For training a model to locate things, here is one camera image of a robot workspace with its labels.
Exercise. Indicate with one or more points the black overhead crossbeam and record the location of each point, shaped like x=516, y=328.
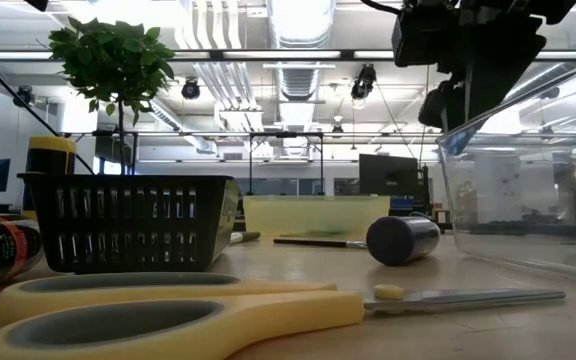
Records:
x=348, y=54

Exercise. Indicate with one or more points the black ceiling spotlight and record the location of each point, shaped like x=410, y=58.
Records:
x=23, y=95
x=190, y=89
x=364, y=80

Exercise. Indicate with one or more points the yellow scissors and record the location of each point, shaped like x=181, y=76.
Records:
x=268, y=310

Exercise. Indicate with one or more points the blue paint bottle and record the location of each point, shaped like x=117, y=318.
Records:
x=398, y=240

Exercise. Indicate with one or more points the black slotted plastic basket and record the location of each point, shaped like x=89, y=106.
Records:
x=128, y=226

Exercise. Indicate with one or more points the yellow paint bottle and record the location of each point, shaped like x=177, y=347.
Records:
x=50, y=157

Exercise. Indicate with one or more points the clear plastic bin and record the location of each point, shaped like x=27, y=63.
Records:
x=518, y=200

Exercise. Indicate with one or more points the yellow translucent plastic bin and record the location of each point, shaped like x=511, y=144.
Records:
x=318, y=212

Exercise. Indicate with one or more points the green artificial plant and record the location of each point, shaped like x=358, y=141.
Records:
x=113, y=60

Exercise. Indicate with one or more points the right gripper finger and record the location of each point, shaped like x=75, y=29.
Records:
x=438, y=105
x=498, y=70

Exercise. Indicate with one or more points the thin black paintbrush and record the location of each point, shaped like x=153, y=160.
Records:
x=313, y=242

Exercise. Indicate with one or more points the black background gantry frame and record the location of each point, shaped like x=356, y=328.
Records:
x=286, y=134

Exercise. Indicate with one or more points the silver ventilation duct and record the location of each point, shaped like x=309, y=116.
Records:
x=300, y=30

